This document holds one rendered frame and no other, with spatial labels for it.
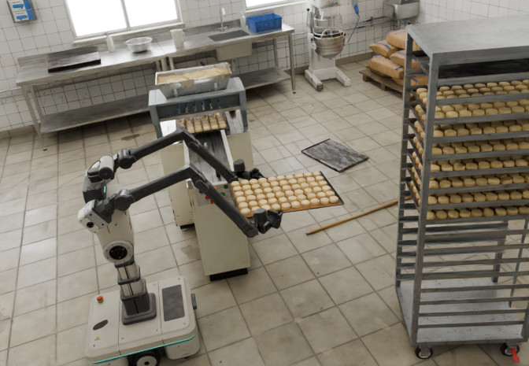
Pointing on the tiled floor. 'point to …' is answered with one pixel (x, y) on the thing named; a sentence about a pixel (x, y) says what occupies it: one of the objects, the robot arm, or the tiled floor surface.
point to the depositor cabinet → (241, 142)
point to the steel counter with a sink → (244, 44)
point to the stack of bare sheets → (334, 155)
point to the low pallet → (383, 82)
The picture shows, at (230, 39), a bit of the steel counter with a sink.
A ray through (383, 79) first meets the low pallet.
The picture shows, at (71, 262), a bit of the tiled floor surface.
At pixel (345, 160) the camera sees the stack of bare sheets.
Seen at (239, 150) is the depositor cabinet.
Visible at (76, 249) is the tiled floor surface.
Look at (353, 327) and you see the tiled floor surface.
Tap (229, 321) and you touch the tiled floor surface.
